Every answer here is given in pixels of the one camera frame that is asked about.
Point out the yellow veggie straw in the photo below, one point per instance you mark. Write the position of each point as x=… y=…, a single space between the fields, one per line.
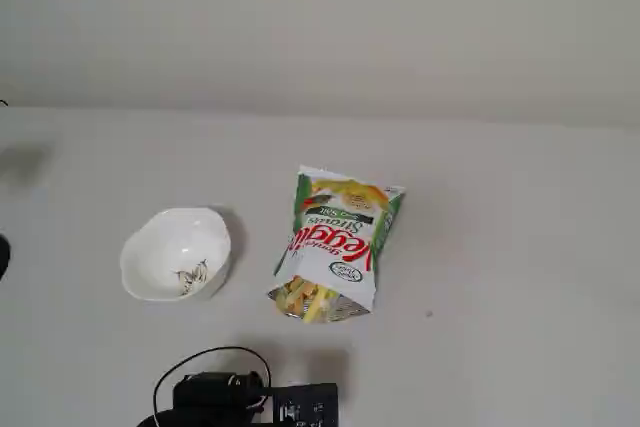
x=316 y=308

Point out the orange veggie straw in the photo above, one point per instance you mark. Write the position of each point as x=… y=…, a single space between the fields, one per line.
x=297 y=289

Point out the white ceramic bowl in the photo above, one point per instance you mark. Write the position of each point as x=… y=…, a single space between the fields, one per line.
x=165 y=247

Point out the veggie straw packet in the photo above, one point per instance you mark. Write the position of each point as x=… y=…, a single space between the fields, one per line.
x=340 y=247

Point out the dark round object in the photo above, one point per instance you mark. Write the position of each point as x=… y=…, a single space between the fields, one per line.
x=3 y=257

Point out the black camera board mount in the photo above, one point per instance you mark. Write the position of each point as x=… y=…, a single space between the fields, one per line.
x=305 y=404

